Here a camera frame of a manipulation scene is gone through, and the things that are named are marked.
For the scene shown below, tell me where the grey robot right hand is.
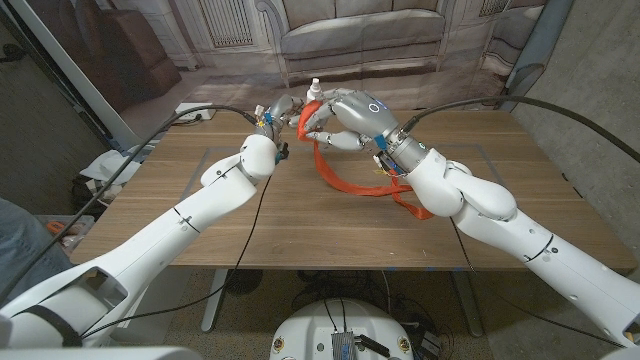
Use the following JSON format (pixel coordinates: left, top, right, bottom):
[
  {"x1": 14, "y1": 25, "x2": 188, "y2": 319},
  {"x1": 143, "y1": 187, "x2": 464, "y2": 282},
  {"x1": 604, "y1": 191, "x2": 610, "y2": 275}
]
[{"x1": 302, "y1": 88, "x2": 431, "y2": 174}]

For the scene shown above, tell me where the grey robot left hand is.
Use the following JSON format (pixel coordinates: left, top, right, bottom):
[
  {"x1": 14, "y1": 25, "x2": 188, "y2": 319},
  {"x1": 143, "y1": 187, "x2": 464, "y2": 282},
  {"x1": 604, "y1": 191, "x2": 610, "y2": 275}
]
[{"x1": 254, "y1": 93, "x2": 306, "y2": 146}]

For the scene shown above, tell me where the white alcohol spray bottle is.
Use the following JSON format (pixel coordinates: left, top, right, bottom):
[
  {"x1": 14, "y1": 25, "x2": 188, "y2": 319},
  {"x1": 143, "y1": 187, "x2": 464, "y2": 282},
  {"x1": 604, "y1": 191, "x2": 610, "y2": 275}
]
[{"x1": 305, "y1": 78, "x2": 324, "y2": 104}]

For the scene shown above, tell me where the orange satin ribbon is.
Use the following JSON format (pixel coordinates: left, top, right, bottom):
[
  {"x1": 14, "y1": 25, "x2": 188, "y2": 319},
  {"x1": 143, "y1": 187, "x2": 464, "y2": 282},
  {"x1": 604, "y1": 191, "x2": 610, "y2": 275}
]
[{"x1": 295, "y1": 99, "x2": 436, "y2": 221}]

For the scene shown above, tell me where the printed sofa room backdrop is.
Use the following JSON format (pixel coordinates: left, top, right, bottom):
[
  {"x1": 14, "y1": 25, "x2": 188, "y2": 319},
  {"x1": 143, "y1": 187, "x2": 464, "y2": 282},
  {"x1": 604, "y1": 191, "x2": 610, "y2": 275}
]
[{"x1": 19, "y1": 0, "x2": 551, "y2": 144}]

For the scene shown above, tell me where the white power strip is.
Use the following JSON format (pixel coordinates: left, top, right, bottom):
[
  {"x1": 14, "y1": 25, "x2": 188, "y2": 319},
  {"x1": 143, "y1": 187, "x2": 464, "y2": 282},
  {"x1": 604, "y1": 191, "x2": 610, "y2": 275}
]
[{"x1": 174, "y1": 102, "x2": 218, "y2": 122}]

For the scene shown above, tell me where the dark round floor fan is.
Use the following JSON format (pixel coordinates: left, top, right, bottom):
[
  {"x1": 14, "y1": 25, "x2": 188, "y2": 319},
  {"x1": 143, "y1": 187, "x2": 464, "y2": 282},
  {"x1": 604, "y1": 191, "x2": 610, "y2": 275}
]
[{"x1": 222, "y1": 268, "x2": 265, "y2": 297}]

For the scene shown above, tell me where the white crumpled cloth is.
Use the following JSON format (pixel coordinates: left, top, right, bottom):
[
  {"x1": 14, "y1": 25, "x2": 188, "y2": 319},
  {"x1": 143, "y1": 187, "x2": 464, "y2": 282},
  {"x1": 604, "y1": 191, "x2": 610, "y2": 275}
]
[{"x1": 79, "y1": 148, "x2": 144, "y2": 186}]

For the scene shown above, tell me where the blue-grey rolled backdrop edge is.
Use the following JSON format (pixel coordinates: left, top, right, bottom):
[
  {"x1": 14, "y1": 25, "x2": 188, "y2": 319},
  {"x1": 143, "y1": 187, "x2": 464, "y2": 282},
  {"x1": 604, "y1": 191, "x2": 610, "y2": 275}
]
[{"x1": 497, "y1": 0, "x2": 576, "y2": 112}]

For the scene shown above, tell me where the white table leg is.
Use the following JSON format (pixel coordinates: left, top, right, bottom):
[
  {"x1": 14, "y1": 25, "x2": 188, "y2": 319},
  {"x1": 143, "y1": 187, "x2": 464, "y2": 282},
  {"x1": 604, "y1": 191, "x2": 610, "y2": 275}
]
[{"x1": 200, "y1": 268, "x2": 229, "y2": 334}]

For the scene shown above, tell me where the dark plaid fabric bag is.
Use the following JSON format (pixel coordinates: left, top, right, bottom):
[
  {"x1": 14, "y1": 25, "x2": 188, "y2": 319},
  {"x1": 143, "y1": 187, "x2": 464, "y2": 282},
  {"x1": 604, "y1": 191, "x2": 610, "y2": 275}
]
[{"x1": 71, "y1": 174, "x2": 126, "y2": 219}]

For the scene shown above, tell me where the grey table leg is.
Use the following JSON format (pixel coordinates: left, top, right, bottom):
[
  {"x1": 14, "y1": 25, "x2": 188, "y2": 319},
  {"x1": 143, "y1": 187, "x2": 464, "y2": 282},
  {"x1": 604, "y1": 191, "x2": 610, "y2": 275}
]
[{"x1": 452, "y1": 269, "x2": 484, "y2": 338}]

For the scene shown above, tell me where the white robot torso base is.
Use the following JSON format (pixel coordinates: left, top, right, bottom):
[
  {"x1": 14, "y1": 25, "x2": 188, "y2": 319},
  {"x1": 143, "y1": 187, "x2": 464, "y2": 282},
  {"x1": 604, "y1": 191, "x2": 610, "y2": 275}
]
[{"x1": 269, "y1": 298, "x2": 415, "y2": 360}]

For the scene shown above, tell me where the clear plastic bin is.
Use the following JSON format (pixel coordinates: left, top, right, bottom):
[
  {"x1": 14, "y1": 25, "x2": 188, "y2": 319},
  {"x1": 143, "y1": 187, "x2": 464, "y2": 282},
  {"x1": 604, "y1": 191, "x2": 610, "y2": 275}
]
[{"x1": 37, "y1": 214, "x2": 96, "y2": 251}]

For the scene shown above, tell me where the metal finned module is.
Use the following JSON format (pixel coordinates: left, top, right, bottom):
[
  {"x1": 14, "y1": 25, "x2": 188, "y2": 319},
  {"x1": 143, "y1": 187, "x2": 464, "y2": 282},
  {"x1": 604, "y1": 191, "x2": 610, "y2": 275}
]
[{"x1": 331, "y1": 330, "x2": 357, "y2": 360}]

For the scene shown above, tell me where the person leg in jeans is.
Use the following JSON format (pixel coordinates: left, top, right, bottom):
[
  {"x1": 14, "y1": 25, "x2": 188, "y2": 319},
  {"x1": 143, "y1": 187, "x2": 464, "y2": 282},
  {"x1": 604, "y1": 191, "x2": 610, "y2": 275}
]
[{"x1": 0, "y1": 197, "x2": 74, "y2": 301}]

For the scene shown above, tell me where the white robot chest shell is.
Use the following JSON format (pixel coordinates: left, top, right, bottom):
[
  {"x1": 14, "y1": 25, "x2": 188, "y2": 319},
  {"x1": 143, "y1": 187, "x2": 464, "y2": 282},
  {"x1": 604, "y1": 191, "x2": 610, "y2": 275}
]
[{"x1": 0, "y1": 346, "x2": 204, "y2": 360}]

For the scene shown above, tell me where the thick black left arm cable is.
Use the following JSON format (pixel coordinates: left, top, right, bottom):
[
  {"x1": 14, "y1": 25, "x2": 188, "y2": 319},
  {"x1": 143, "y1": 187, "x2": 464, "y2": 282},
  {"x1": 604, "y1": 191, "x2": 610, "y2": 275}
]
[{"x1": 0, "y1": 103, "x2": 261, "y2": 304}]

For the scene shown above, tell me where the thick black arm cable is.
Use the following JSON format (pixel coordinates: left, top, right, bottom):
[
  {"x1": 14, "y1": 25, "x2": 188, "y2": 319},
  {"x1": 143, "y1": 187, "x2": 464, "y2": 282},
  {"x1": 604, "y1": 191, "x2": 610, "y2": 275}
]
[
  {"x1": 0, "y1": 103, "x2": 261, "y2": 304},
  {"x1": 399, "y1": 94, "x2": 640, "y2": 165}
]

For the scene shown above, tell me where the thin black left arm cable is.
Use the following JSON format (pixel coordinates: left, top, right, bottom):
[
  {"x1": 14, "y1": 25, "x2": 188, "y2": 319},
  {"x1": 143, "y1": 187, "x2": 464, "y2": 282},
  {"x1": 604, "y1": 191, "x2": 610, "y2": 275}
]
[{"x1": 79, "y1": 173, "x2": 273, "y2": 340}]

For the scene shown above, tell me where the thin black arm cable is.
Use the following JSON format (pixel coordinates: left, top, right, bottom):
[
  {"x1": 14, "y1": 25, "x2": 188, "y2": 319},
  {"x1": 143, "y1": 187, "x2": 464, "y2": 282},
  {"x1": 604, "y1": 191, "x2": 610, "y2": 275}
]
[
  {"x1": 448, "y1": 216, "x2": 624, "y2": 349},
  {"x1": 79, "y1": 173, "x2": 273, "y2": 340}
]

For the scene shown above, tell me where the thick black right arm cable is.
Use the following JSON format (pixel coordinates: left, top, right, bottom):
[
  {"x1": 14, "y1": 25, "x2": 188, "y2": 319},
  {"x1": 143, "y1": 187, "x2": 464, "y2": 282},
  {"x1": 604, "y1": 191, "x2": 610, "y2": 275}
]
[{"x1": 399, "y1": 94, "x2": 640, "y2": 165}]

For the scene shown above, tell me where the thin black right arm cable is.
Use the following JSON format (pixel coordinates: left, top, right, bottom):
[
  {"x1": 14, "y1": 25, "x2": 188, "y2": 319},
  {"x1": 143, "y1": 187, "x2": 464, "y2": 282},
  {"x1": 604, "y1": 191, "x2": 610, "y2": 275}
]
[{"x1": 448, "y1": 216, "x2": 624, "y2": 349}]

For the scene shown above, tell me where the white slanted backdrop frame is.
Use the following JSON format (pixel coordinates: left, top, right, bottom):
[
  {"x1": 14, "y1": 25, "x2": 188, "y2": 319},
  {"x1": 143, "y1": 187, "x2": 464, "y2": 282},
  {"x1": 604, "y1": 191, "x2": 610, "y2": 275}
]
[{"x1": 7, "y1": 0, "x2": 161, "y2": 151}]

